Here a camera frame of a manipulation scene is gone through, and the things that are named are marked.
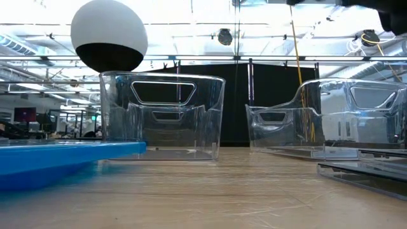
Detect clear plastic bin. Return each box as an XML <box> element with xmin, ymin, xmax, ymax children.
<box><xmin>99</xmin><ymin>71</ymin><xmax>226</xmax><ymax>162</ymax></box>
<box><xmin>245</xmin><ymin>78</ymin><xmax>407</xmax><ymax>161</ymax></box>

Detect clear lids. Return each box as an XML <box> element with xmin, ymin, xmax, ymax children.
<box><xmin>317</xmin><ymin>161</ymin><xmax>407</xmax><ymax>201</ymax></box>

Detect black jewel case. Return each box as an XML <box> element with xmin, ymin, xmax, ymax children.
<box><xmin>357</xmin><ymin>148</ymin><xmax>407</xmax><ymax>162</ymax></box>

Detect black backdrop curtain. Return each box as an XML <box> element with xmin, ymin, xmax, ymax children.
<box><xmin>136</xmin><ymin>62</ymin><xmax>321</xmax><ymax>148</ymax></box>

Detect white globe lamp black base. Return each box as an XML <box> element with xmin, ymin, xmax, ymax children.
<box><xmin>70</xmin><ymin>0</ymin><xmax>149</xmax><ymax>73</ymax></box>

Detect red-screen monitor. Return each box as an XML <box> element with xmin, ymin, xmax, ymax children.
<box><xmin>13</xmin><ymin>106</ymin><xmax>38</xmax><ymax>123</ymax></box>

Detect black ceiling cord reel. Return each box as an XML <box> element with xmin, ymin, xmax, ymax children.
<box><xmin>361</xmin><ymin>29</ymin><xmax>382</xmax><ymax>48</ymax></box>
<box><xmin>217</xmin><ymin>27</ymin><xmax>234</xmax><ymax>46</ymax></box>

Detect yellow cable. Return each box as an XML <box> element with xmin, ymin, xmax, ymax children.
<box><xmin>289</xmin><ymin>4</ymin><xmax>316</xmax><ymax>143</ymax></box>

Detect black background workstation frame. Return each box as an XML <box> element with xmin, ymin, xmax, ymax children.
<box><xmin>36</xmin><ymin>108</ymin><xmax>101</xmax><ymax>138</ymax></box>

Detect grey ceiling air duct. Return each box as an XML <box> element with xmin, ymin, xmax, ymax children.
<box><xmin>0</xmin><ymin>32</ymin><xmax>39</xmax><ymax>57</ymax></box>

